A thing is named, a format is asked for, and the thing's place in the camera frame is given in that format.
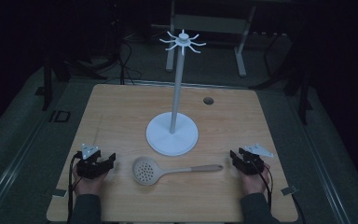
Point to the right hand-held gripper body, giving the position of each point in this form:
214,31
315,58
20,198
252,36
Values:
252,161

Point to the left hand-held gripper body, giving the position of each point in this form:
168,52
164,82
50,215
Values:
87,169

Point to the beige slotted skimmer spoon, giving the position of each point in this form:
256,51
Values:
149,172

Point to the white hook rack stand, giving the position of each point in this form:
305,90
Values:
171,137

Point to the person's right hand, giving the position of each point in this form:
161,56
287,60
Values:
254,183

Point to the grey tape strip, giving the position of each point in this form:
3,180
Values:
59,193
289,190

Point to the black metal stand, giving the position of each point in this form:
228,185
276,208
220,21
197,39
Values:
292,77
59,68

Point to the white desk frame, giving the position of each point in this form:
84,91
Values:
211,24

